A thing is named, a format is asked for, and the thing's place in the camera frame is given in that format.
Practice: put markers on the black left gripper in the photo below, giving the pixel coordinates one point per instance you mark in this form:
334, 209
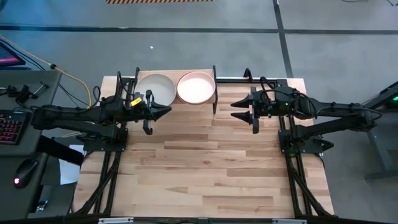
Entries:
136, 112

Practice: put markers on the black computer mouse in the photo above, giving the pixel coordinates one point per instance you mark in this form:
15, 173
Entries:
25, 172

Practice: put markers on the pale pink plate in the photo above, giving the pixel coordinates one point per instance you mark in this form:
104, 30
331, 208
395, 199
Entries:
196, 88

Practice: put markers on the black frame bar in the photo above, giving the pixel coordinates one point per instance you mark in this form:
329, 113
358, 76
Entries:
199, 221

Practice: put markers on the wooden shelf with black frame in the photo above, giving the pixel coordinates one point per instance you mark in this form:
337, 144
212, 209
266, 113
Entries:
176, 75

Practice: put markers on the backlit keyboard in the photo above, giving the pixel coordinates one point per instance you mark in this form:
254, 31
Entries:
12, 127

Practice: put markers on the silver bracket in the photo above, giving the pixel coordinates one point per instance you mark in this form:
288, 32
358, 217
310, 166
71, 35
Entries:
289, 221
115, 220

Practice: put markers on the grey desk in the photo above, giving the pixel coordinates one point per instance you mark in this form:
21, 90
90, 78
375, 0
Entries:
34, 77

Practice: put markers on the black aluminium strut frame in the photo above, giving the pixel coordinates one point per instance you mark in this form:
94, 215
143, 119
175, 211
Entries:
293, 174
106, 168

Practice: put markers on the black frame rail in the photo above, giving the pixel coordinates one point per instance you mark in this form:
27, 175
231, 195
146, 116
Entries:
236, 80

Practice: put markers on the desk monitor screen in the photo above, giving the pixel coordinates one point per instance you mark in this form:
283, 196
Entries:
7, 57

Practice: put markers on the small black usb device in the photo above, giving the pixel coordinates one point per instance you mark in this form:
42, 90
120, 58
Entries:
42, 206

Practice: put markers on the black clamp tool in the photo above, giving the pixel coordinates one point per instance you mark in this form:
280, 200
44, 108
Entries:
23, 93

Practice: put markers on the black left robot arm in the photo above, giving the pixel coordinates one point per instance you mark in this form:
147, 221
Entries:
68, 113

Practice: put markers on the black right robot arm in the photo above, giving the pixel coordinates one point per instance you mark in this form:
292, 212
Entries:
335, 110

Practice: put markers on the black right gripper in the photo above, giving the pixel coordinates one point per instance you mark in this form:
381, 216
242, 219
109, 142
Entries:
273, 104

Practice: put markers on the yellow label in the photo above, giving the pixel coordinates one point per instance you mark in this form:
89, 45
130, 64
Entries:
136, 101

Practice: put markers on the large white bowl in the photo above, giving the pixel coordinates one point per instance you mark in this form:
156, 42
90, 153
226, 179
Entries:
160, 84

